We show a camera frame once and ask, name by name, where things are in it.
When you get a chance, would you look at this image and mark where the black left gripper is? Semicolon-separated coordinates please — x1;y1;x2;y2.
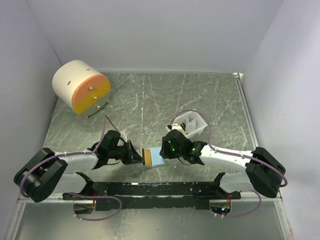
108;139;145;165

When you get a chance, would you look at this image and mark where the gold striped credit card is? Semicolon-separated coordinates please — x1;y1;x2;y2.
141;148;152;167

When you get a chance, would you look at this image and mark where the green card holder wallet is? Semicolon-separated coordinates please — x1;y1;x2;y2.
137;146;167;169

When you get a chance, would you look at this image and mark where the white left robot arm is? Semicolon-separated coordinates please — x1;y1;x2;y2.
13;130;145;203

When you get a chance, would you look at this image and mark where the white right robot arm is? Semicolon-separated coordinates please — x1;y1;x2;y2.
160;129;286;199

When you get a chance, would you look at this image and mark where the stack of cards in tray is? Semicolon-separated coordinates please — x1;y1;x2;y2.
185;118;197;134

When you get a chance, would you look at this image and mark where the white plastic card tray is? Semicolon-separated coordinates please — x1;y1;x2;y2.
165;110;208;139

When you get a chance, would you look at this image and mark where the round white drawer cabinet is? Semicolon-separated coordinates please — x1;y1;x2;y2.
52;60;111;118

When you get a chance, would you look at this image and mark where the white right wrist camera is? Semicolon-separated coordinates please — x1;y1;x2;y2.
166;123;182;131

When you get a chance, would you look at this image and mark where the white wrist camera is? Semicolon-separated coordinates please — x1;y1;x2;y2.
166;123;182;131
121;129;131;137

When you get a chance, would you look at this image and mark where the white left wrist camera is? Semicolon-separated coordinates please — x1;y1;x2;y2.
121;129;131;137

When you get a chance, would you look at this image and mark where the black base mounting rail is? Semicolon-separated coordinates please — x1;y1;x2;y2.
62;181;242;212

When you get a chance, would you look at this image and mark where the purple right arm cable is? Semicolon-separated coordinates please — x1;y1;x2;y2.
169;108;288;187

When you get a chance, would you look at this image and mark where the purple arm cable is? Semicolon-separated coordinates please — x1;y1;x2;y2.
169;108;288;187
19;115;118;198

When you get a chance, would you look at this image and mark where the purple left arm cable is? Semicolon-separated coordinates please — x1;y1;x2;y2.
19;115;118;198

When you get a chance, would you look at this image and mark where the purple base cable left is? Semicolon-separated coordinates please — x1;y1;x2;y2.
63;191;123;222

